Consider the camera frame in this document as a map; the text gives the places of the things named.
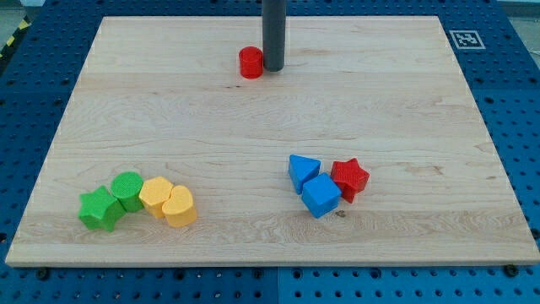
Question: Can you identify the red cylinder block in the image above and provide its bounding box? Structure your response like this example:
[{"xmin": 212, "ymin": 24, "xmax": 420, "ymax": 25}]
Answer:
[{"xmin": 239, "ymin": 46, "xmax": 263, "ymax": 79}]

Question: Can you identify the blue triangle block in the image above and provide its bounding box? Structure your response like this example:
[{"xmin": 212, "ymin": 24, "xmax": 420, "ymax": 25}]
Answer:
[{"xmin": 288, "ymin": 155, "xmax": 321, "ymax": 194}]

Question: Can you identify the blue cube block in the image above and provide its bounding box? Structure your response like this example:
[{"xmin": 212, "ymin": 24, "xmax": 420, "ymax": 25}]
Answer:
[{"xmin": 301, "ymin": 173, "xmax": 342, "ymax": 218}]

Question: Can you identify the red star block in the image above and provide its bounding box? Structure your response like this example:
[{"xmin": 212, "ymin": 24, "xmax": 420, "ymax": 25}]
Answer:
[{"xmin": 331, "ymin": 158, "xmax": 370, "ymax": 204}]

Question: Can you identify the yellow heart block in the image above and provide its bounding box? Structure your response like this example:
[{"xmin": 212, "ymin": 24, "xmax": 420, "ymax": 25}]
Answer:
[{"xmin": 162, "ymin": 185, "xmax": 197, "ymax": 228}]

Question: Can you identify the wooden board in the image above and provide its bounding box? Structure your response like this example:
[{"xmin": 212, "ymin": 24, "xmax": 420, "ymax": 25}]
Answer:
[{"xmin": 6, "ymin": 16, "xmax": 539, "ymax": 268}]

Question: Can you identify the yellow hexagon block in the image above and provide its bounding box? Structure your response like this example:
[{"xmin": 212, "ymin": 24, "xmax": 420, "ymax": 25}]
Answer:
[{"xmin": 138, "ymin": 176, "xmax": 174, "ymax": 219}]

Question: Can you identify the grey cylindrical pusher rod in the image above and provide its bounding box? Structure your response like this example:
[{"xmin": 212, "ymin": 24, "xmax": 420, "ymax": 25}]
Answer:
[{"xmin": 262, "ymin": 0, "xmax": 287, "ymax": 72}]

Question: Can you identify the green cylinder block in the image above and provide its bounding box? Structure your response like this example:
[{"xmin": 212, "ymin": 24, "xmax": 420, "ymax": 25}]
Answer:
[{"xmin": 111, "ymin": 171, "xmax": 143, "ymax": 213}]

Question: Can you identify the green star block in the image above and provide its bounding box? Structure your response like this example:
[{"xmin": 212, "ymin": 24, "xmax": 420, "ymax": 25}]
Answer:
[{"xmin": 78, "ymin": 186, "xmax": 127, "ymax": 231}]

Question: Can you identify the white fiducial marker tag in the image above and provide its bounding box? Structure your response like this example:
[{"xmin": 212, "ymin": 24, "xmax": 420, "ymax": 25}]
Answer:
[{"xmin": 450, "ymin": 30, "xmax": 485, "ymax": 50}]

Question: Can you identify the black bolt left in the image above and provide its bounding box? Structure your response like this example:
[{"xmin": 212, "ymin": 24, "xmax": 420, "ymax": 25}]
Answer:
[{"xmin": 35, "ymin": 268, "xmax": 50, "ymax": 281}]

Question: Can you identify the black bolt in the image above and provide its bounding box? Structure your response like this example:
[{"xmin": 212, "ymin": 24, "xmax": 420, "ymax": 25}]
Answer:
[
  {"xmin": 503, "ymin": 264, "xmax": 520, "ymax": 278},
  {"xmin": 35, "ymin": 268, "xmax": 50, "ymax": 281}
]

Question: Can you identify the black bolt right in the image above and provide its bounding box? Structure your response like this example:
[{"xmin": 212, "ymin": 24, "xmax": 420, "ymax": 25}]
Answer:
[{"xmin": 503, "ymin": 264, "xmax": 520, "ymax": 278}]

